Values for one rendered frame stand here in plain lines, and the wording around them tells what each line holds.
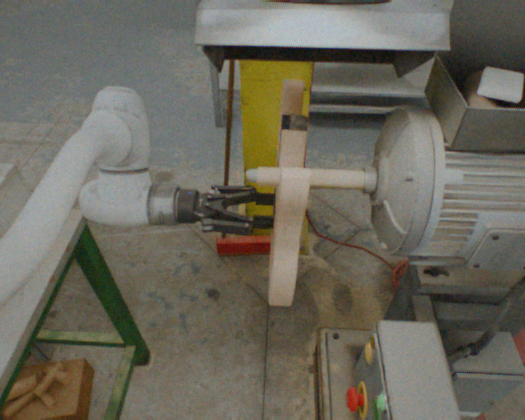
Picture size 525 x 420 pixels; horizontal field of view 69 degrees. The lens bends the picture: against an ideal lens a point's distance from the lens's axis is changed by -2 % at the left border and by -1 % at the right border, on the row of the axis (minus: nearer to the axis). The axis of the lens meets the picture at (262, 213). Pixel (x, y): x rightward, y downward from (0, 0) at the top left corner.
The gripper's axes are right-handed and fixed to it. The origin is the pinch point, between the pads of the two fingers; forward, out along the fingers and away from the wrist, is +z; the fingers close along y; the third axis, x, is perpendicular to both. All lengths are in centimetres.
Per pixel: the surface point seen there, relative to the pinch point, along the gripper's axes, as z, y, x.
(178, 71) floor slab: -94, -293, -85
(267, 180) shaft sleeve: -1.3, 10.4, 15.5
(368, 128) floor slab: 71, -207, -90
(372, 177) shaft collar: 16.1, 10.4, 17.2
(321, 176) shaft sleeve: 7.7, 9.9, 16.6
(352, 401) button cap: 15.1, 34.4, -12.7
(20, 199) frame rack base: -63, -8, -7
